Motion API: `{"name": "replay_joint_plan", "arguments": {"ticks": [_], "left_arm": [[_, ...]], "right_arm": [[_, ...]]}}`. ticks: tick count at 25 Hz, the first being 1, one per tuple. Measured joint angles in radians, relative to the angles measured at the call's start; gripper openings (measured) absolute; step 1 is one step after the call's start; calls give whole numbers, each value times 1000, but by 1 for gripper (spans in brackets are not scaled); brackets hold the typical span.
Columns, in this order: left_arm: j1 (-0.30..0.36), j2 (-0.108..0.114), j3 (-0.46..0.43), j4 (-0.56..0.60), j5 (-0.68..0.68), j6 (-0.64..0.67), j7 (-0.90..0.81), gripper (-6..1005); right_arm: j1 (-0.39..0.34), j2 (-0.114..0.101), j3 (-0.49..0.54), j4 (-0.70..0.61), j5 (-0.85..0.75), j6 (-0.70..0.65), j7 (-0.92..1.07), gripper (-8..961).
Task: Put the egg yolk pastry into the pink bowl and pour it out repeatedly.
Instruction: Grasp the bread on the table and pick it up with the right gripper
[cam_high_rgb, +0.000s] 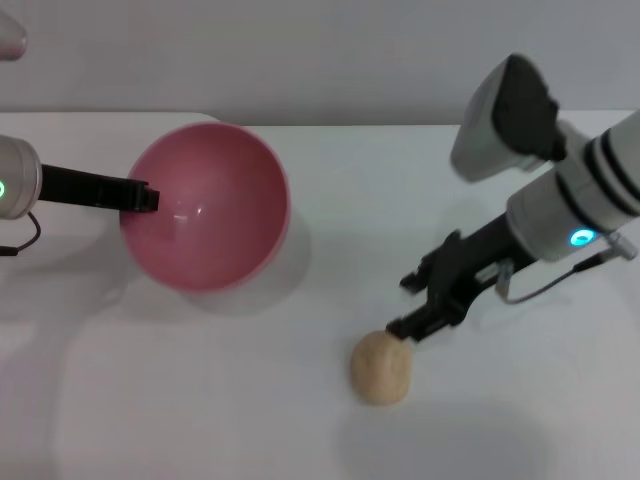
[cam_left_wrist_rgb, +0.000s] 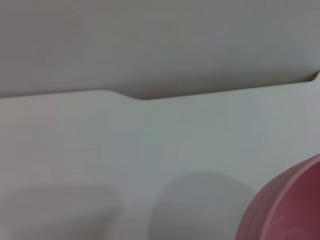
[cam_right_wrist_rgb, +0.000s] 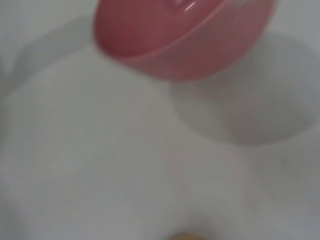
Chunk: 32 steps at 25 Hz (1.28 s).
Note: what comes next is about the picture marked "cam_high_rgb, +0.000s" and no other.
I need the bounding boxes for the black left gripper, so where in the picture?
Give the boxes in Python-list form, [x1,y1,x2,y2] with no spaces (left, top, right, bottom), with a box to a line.
[38,163,161,214]

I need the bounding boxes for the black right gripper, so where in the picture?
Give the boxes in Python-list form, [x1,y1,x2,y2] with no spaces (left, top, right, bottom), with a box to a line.
[386,213,532,345]

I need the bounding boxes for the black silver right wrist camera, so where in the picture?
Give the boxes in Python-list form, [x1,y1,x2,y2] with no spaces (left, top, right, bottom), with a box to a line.
[449,53,569,184]

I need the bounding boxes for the arm connector cable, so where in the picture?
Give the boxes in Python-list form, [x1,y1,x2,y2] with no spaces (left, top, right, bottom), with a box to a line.
[0,211,43,258]
[494,233,640,305]

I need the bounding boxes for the left arm connector cable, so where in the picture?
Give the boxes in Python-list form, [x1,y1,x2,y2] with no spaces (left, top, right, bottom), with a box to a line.
[0,211,43,258]

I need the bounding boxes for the right arm connector cable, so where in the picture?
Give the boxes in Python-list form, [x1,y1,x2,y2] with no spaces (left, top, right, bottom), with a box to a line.
[494,233,640,305]

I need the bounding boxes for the pink plastic bowl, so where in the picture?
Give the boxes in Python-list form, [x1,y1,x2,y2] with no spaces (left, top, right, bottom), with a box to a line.
[120,121,293,297]

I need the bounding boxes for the beige egg yolk pastry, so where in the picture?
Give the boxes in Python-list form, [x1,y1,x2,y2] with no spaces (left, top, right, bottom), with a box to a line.
[349,329,416,406]

